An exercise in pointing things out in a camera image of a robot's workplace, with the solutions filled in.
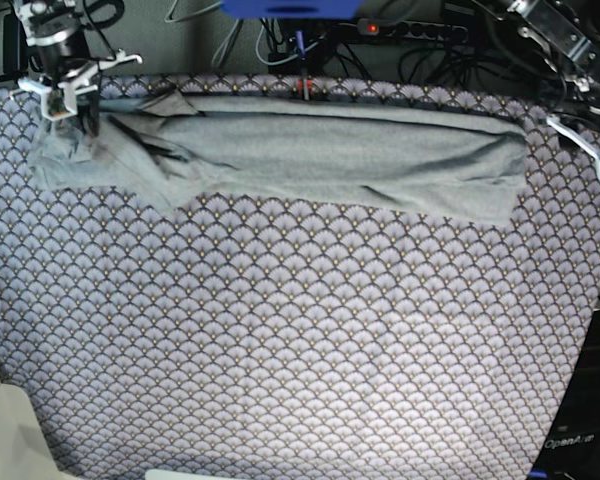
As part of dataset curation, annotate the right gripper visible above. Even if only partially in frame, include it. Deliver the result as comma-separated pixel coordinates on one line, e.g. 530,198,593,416
12,1,143,121

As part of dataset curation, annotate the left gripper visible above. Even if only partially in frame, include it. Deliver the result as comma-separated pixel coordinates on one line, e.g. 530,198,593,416
546,73,600,183

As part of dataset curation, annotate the grey T-shirt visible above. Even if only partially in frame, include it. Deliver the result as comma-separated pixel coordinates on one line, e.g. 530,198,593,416
27,91,527,225

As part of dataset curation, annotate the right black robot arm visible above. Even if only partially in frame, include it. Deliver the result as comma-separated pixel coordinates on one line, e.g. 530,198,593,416
13,1,143,135

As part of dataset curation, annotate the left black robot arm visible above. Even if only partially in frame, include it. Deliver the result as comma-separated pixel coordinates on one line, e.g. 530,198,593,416
483,1,600,182

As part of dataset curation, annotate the black power strip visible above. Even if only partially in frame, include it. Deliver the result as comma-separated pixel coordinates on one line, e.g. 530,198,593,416
356,18,469,44

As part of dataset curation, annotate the red and black clamp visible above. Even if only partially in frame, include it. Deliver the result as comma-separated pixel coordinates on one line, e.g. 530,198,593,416
297,75,313,101

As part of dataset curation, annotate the black OpenArm box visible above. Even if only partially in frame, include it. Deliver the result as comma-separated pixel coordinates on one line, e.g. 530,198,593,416
528,310,600,479

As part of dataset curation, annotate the fan-patterned tablecloth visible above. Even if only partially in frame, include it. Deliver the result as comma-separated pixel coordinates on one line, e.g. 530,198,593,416
0,78,600,479

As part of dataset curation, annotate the beige chair at lower left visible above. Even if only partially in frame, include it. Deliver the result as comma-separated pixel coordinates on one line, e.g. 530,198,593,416
0,380,62,479

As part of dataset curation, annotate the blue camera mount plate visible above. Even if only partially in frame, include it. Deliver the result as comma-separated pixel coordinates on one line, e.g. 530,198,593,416
222,0,361,20

